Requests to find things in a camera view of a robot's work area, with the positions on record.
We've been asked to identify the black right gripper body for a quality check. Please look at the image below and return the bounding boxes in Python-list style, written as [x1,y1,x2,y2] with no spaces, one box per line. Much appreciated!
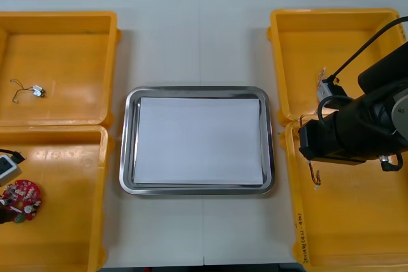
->
[298,114,367,166]

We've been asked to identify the steel tray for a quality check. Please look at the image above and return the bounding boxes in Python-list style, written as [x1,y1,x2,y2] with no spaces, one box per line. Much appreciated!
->
[119,85,277,196]

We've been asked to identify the red yellow green wire harness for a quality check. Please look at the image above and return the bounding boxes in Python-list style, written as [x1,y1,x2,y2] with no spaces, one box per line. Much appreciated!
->
[299,114,322,190]

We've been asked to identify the yellow-orange plastic bin with handwriting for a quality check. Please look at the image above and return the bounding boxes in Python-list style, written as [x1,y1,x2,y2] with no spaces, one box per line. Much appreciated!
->
[279,118,408,272]

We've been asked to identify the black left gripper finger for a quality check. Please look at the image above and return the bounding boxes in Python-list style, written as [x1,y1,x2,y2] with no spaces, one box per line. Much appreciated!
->
[0,206,15,225]

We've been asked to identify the round red circuit board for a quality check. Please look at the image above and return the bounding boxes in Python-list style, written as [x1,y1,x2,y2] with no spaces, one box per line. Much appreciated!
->
[0,178,43,224]

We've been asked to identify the white paper sheet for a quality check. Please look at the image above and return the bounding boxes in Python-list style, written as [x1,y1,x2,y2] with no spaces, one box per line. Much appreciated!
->
[133,96,264,186]

